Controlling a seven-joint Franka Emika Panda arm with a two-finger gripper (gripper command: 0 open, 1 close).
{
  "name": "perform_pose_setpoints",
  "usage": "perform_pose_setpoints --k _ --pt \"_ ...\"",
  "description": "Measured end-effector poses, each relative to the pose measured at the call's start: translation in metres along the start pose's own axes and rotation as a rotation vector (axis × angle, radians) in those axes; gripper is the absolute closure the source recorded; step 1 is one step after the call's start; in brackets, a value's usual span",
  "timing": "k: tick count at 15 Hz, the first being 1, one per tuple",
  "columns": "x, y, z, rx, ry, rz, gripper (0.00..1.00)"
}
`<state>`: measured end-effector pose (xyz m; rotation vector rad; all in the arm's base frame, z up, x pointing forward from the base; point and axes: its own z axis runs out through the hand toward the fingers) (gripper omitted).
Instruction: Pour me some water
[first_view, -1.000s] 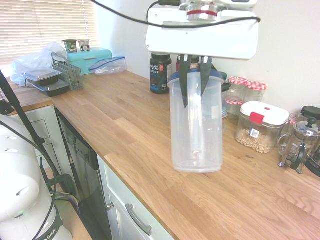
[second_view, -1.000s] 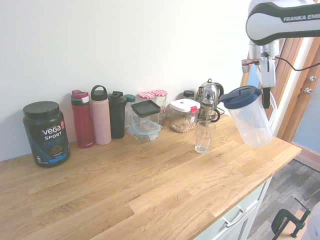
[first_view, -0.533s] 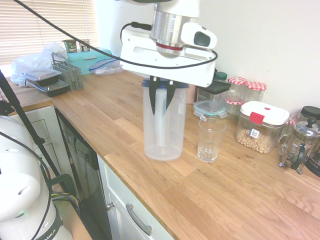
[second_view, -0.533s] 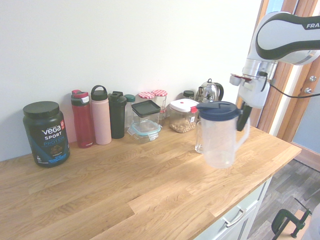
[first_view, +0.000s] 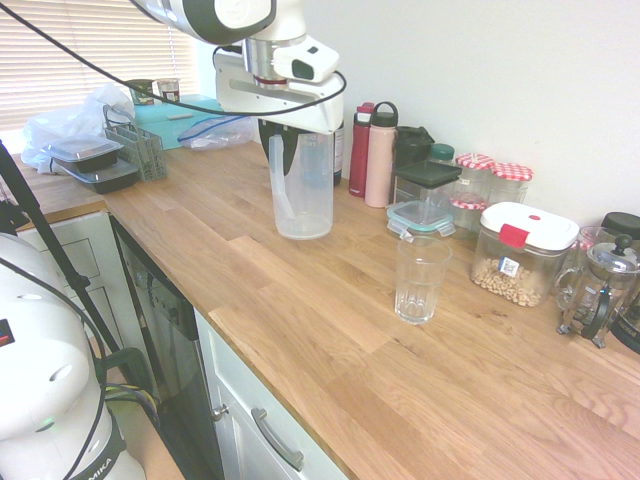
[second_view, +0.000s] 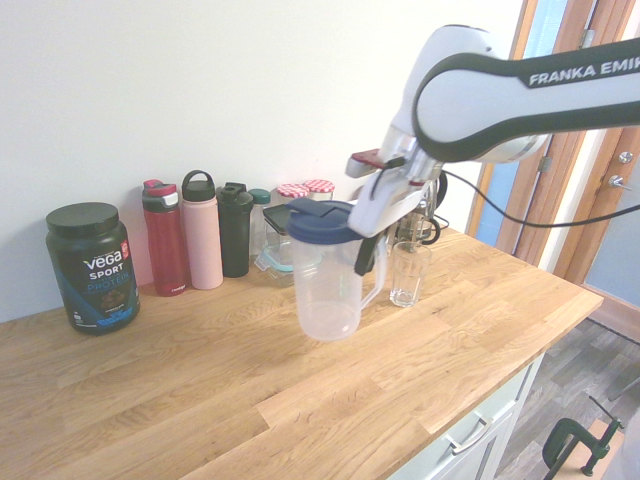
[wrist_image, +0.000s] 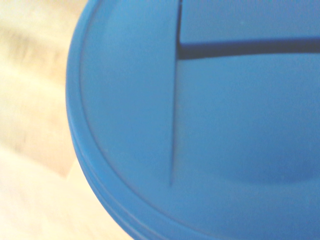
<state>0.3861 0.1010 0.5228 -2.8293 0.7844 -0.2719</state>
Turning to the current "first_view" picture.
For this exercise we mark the clear glass mug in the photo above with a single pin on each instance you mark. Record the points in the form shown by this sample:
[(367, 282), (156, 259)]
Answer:
[(590, 237)]

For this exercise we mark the black Vega protein tub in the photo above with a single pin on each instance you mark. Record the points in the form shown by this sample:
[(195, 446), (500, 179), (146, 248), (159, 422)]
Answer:
[(339, 160)]

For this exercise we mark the chrome French press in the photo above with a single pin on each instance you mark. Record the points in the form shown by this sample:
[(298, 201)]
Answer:
[(620, 280)]

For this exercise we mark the white kitchen cabinet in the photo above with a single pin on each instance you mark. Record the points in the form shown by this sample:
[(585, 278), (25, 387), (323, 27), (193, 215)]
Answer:
[(240, 400), (85, 260)]

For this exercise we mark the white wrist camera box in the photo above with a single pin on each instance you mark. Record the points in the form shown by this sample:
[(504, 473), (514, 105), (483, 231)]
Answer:
[(305, 62)]

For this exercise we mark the jar with black lid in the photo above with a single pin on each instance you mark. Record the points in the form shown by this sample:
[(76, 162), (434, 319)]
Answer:
[(622, 222)]

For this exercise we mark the black container with white print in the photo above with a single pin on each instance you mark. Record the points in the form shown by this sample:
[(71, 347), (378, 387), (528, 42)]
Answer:
[(630, 330)]

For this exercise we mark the clear pitcher with blue lid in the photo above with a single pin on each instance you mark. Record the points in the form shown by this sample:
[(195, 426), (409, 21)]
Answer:
[(305, 215)]

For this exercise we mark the cereal container with white lid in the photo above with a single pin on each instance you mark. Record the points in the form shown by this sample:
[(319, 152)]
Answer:
[(525, 225)]

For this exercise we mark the white and red yogurt cup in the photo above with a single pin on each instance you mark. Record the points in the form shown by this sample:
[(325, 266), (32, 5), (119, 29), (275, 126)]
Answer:
[(167, 90)]

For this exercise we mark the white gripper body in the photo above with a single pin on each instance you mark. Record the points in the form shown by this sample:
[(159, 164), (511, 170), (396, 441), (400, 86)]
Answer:
[(280, 102)]

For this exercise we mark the metal cabinet knob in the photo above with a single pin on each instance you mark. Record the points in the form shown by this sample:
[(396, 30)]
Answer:
[(220, 412)]

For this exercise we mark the red water bottle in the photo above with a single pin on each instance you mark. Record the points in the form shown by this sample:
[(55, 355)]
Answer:
[(360, 165)]

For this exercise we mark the pink water bottle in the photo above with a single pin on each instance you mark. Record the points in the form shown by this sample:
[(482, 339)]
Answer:
[(377, 175)]

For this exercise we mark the green clamp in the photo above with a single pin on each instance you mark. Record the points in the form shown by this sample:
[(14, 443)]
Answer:
[(130, 360)]

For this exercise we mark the glass container with teal lid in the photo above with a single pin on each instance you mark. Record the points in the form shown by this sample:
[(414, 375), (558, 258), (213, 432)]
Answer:
[(420, 212)]

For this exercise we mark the green yogurt cup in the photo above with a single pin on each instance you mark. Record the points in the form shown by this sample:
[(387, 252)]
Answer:
[(140, 92)]

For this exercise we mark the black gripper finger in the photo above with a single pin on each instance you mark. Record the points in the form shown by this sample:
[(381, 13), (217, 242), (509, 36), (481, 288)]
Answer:
[(291, 150), (265, 132)]

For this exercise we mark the teal box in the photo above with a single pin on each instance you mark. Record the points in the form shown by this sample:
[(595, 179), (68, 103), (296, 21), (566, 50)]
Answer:
[(160, 125)]

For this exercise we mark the white plastic bag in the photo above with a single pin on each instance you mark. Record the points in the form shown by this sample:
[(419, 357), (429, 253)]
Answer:
[(75, 120)]

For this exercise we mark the clear zip bag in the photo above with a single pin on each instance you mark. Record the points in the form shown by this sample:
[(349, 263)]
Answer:
[(220, 135)]

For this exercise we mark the window blind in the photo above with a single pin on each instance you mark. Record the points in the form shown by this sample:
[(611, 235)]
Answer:
[(50, 95)]

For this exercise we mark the steel dishwasher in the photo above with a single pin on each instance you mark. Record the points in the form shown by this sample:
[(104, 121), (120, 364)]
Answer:
[(165, 325)]

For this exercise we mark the clear drinking glass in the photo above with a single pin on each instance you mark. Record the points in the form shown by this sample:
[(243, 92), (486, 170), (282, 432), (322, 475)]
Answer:
[(422, 300)]

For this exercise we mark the square container with black lid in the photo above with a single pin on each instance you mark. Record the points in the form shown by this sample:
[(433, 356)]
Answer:
[(425, 172)]

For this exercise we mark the clear bottle with green lid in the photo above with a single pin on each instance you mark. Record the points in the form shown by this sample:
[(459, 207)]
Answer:
[(442, 152)]

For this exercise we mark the small jar red gingham lid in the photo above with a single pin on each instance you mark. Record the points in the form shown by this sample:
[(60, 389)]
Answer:
[(467, 203)]

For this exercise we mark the grey cutlery basket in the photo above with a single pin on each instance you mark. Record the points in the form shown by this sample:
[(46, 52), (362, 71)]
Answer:
[(145, 160)]

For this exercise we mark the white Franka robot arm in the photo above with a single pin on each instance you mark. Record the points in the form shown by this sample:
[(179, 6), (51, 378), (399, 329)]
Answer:
[(230, 15)]

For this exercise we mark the black tripod leg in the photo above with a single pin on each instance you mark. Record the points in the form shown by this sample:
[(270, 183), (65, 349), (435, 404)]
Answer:
[(50, 235)]

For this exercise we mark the tall jar red gingham lid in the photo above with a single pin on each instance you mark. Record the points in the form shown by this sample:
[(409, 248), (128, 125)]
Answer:
[(511, 171), (475, 161)]

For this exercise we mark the black takeaway container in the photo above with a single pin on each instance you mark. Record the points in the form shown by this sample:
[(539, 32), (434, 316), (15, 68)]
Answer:
[(82, 150), (110, 177)]

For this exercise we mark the black shaker bottle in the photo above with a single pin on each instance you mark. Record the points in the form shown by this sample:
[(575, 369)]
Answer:
[(412, 145)]

